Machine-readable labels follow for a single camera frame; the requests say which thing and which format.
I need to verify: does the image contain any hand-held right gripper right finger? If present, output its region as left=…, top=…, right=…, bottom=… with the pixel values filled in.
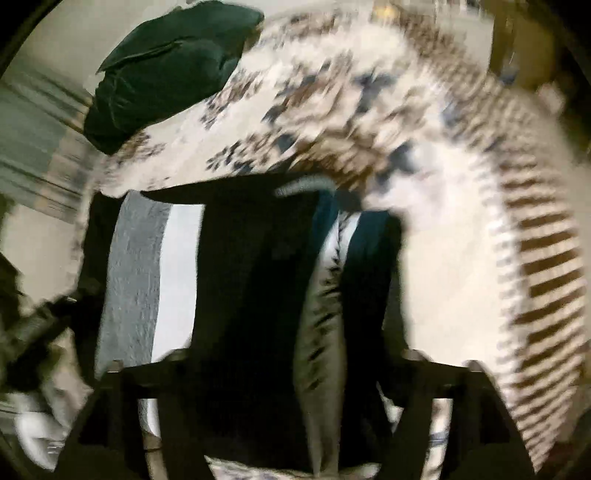
left=369, top=347, right=540, bottom=480

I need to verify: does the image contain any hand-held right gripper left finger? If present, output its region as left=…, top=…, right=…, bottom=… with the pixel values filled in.
left=54, top=350, right=218, bottom=480

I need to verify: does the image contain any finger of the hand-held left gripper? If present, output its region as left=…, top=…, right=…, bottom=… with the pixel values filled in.
left=41, top=281, right=105, bottom=333

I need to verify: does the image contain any navy white striped garment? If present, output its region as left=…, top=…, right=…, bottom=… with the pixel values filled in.
left=78, top=172, right=408, bottom=477

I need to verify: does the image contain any dark green garment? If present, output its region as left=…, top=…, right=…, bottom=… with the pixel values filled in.
left=83, top=0, right=266, bottom=156

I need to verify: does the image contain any cream patterned blanket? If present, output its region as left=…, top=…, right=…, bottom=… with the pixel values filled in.
left=69, top=4, right=591, bottom=474

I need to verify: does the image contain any brown wooden furniture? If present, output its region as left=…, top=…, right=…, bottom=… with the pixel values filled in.
left=488, top=11, right=571, bottom=95

